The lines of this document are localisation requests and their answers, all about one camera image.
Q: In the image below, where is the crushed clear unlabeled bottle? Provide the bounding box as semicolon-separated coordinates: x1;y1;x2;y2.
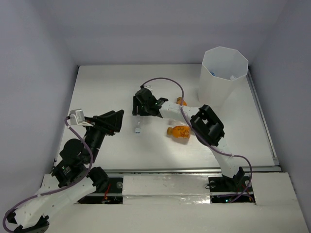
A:
133;115;154;135

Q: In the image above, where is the orange juice bottle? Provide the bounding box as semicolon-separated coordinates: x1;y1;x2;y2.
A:
175;97;187;106
167;126;190;139

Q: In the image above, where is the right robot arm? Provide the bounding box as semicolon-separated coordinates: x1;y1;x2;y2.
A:
132;87;245;192

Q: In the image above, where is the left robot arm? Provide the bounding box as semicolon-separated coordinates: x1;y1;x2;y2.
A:
2;109;124;233

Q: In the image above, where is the white octagonal bin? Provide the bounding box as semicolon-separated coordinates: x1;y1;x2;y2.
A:
198;46;249;107

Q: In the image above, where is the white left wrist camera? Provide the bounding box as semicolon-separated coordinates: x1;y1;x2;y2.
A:
69;109;93;127

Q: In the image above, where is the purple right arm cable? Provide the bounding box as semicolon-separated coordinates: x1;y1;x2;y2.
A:
140;77;253;202

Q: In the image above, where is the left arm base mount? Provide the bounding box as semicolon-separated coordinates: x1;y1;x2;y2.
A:
78;177;123;204

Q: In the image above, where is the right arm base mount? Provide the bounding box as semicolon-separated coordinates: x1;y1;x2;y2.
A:
205;176;256;203

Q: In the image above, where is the aluminium rail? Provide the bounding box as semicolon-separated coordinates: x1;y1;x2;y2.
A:
101;165;282;174

